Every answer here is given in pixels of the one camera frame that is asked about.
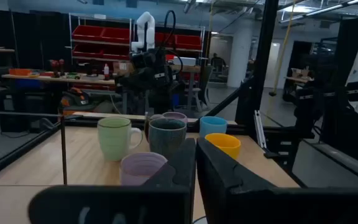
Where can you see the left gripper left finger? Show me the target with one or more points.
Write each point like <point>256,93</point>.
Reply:
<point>172,174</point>

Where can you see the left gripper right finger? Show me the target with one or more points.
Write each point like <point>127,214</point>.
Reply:
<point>222,180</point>

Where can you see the dark green speckled mug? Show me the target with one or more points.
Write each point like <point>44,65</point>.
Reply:
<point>166,140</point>

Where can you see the orange yellow mug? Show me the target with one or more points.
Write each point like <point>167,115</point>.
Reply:
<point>228,146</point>

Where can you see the lavender bulbous ribbed mug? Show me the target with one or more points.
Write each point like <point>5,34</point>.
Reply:
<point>176,116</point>

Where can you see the light green mug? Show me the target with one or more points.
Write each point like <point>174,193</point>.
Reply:
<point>113,140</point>

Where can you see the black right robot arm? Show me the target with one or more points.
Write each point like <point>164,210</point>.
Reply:
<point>149,102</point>

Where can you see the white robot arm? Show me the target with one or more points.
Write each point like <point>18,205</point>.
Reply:
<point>145,31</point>

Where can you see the red plastic storage bin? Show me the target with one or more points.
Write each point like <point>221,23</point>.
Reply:
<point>190,42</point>
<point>159,39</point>
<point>87,50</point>
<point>87,32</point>
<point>115,53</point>
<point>115,35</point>

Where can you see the white box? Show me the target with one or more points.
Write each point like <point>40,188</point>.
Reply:
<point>185,61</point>

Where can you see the metal shelving rack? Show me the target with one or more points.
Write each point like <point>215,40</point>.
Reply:
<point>85,42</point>
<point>188,51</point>

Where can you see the light blue mug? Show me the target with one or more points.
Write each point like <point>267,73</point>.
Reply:
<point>211,126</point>

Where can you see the orange shop vacuum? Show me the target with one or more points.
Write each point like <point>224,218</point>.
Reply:
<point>73,98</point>

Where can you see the person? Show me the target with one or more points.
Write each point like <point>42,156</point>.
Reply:
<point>217,63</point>

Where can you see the wooden workbench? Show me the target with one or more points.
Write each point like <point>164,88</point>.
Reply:
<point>57,80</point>

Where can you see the white round pillar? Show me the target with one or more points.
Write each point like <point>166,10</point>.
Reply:
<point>239,56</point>

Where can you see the black background robot station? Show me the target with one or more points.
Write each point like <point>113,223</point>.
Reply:
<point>309,105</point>

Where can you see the blue storage tub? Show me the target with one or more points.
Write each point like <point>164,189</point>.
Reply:
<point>28,84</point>

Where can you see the black cabinet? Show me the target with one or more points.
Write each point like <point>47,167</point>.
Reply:
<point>26,109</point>

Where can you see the orange tray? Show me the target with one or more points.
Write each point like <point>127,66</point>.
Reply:
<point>20,72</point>

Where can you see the black curtain partition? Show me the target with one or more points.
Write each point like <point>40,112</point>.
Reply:
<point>26,37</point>

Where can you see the cardboard box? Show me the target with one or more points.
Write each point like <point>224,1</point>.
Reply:
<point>300,73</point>

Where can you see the silver aluminium bracket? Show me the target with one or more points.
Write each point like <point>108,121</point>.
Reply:
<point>259,130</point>

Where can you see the black aluminium rig frame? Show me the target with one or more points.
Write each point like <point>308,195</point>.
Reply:
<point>263,62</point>

